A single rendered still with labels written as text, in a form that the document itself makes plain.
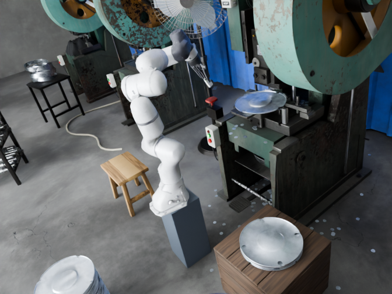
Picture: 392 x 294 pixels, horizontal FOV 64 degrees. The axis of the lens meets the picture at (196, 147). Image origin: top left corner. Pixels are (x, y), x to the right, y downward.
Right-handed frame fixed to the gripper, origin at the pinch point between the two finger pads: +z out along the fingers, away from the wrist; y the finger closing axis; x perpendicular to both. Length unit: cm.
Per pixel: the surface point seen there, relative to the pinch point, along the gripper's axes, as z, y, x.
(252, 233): 30, 67, -59
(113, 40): 37, -290, 58
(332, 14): -28, 74, 26
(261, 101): 12.6, 33.6, 4.0
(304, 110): 21, 55, 11
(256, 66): -3.5, 30.2, 14.8
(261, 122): 20.0, 37.3, -5.0
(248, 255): 25, 75, -69
